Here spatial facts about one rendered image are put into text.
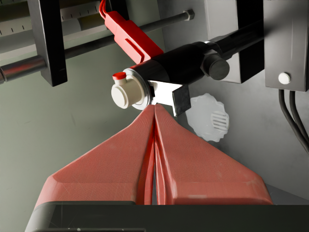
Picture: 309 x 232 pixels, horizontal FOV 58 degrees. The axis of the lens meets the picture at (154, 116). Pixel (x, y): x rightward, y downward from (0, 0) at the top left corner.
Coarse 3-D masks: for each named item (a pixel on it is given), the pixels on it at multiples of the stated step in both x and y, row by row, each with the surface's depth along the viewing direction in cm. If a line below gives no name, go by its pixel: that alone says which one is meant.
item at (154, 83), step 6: (150, 84) 17; (156, 84) 16; (162, 84) 16; (168, 84) 16; (174, 84) 15; (180, 84) 15; (186, 84) 15; (156, 90) 16; (162, 90) 16; (168, 90) 16; (156, 96) 17; (162, 96) 16; (168, 96) 16; (156, 102) 17; (162, 102) 17; (168, 102) 16
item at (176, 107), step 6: (174, 90) 14; (180, 90) 14; (186, 90) 15; (174, 96) 14; (180, 96) 14; (186, 96) 15; (174, 102) 14; (180, 102) 15; (186, 102) 15; (174, 108) 14; (180, 108) 15; (186, 108) 15; (174, 114) 15; (180, 114) 15
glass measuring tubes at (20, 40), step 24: (0, 0) 35; (24, 0) 35; (72, 0) 39; (96, 0) 42; (120, 0) 43; (0, 24) 35; (24, 24) 37; (72, 24) 39; (96, 24) 42; (0, 48) 34; (24, 48) 38
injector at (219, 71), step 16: (240, 32) 24; (256, 32) 24; (176, 48) 20; (192, 48) 20; (208, 48) 20; (224, 48) 22; (240, 48) 23; (144, 64) 17; (160, 64) 18; (176, 64) 18; (192, 64) 19; (208, 64) 18; (224, 64) 18; (144, 80) 17; (160, 80) 17; (176, 80) 18; (192, 80) 20; (144, 96) 17
